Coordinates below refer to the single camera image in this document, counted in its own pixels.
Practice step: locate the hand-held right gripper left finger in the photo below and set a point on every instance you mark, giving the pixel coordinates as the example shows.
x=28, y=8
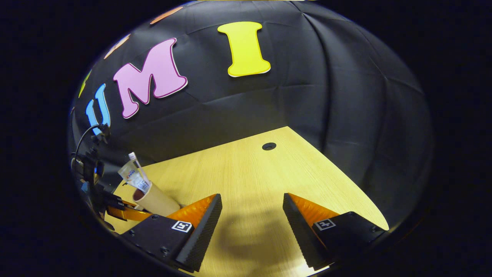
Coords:
x=203, y=234

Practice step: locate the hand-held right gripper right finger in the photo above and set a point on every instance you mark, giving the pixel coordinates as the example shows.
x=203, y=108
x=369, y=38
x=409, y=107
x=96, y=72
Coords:
x=299, y=234

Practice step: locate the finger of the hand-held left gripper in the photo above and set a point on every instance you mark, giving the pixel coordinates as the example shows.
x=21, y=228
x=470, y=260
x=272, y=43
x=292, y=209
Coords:
x=128, y=212

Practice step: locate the beige cup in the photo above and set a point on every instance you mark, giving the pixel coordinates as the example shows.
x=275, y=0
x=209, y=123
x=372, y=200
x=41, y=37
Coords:
x=159, y=202

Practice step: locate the white toothpaste tube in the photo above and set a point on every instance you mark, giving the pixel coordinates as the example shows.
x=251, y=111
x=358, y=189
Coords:
x=132, y=175

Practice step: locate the white toothbrush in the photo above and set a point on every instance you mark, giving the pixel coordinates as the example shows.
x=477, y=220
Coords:
x=133, y=157

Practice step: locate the wooden desktop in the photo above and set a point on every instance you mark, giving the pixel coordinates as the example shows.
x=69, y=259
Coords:
x=261, y=173

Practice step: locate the black backdrop cloth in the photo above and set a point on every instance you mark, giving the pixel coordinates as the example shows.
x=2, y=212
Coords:
x=307, y=96

